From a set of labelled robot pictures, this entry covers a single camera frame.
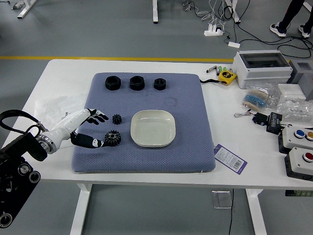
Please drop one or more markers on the purple and white tag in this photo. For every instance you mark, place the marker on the purple and white tag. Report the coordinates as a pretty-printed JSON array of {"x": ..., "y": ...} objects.
[{"x": 230, "y": 159}]

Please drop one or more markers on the white desk leg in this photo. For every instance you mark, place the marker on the white desk leg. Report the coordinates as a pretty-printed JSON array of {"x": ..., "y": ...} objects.
[
  {"x": 236, "y": 12},
  {"x": 155, "y": 12}
]

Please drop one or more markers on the white power adapter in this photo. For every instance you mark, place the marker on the white power adapter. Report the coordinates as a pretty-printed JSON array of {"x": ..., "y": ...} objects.
[{"x": 234, "y": 44}]

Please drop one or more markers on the silver pen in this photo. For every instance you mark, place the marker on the silver pen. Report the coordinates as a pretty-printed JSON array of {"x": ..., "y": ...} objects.
[{"x": 211, "y": 69}]

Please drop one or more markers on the small grey plastic box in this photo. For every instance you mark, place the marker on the small grey plastic box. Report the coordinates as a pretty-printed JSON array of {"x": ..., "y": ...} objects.
[{"x": 305, "y": 80}]

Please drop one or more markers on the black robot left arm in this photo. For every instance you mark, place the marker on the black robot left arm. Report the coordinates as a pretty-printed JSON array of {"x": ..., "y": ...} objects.
[{"x": 14, "y": 151}]

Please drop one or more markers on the small black hex nut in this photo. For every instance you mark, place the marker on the small black hex nut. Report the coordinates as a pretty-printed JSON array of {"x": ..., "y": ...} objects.
[{"x": 156, "y": 86}]

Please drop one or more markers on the clear plastic holder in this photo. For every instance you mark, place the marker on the clear plastic holder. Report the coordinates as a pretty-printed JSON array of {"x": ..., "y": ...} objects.
[{"x": 221, "y": 199}]

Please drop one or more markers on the big black gear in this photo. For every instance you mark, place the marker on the big black gear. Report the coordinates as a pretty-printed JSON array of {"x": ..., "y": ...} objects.
[{"x": 110, "y": 140}]

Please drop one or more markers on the clear plastic bag of parts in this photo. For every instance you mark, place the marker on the clear plastic bag of parts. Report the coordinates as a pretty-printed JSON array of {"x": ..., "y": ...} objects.
[{"x": 296, "y": 109}]

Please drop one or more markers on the big black hex nut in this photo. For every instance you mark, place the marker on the big black hex nut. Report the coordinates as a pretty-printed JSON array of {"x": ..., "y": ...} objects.
[
  {"x": 108, "y": 85},
  {"x": 133, "y": 85}
]

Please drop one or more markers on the bag of blue resistors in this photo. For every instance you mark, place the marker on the bag of blue resistors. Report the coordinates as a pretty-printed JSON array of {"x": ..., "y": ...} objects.
[{"x": 256, "y": 98}]

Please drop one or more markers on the white flat box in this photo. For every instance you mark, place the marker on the white flat box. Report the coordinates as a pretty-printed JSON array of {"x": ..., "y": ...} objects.
[{"x": 291, "y": 90}]

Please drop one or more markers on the button box blue and yellow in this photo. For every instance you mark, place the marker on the button box blue and yellow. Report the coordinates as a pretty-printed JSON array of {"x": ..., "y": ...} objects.
[{"x": 293, "y": 142}]

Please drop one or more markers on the white power strip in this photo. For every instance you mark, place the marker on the white power strip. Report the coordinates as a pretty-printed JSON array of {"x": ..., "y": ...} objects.
[{"x": 212, "y": 32}]

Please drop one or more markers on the black electronic module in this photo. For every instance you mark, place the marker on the black electronic module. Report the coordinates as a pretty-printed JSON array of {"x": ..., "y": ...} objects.
[{"x": 274, "y": 123}]

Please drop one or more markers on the white table leg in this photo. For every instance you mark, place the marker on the white table leg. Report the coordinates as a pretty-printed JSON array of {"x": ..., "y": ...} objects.
[
  {"x": 80, "y": 210},
  {"x": 256, "y": 213}
]

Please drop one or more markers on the white desk foot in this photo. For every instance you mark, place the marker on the white desk foot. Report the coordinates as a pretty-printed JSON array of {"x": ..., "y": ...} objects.
[{"x": 25, "y": 8}]

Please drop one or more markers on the person with white shoes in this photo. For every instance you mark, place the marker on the person with white shoes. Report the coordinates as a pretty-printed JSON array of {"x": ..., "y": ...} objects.
[{"x": 291, "y": 12}]

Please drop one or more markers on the button box with red button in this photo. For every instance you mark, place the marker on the button box with red button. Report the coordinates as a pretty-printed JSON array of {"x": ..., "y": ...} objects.
[{"x": 298, "y": 164}]

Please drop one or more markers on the small black gear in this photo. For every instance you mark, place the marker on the small black gear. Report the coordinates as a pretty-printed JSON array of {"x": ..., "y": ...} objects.
[{"x": 117, "y": 119}]

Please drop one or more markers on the blue-grey cushion mat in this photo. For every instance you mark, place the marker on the blue-grey cushion mat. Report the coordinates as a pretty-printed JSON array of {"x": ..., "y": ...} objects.
[{"x": 146, "y": 102}]

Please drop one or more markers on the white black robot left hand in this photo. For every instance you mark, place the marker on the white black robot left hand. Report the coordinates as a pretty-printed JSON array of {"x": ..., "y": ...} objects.
[{"x": 71, "y": 122}]

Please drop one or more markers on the white square dish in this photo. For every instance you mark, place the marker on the white square dish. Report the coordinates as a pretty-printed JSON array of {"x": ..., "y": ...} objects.
[{"x": 152, "y": 128}]

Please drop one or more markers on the grey enclosure with clear lid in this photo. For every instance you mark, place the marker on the grey enclosure with clear lid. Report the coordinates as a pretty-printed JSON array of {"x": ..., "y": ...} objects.
[{"x": 259, "y": 73}]

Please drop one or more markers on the white plastic bag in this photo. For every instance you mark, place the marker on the white plastic bag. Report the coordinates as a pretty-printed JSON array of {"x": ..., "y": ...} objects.
[{"x": 56, "y": 107}]

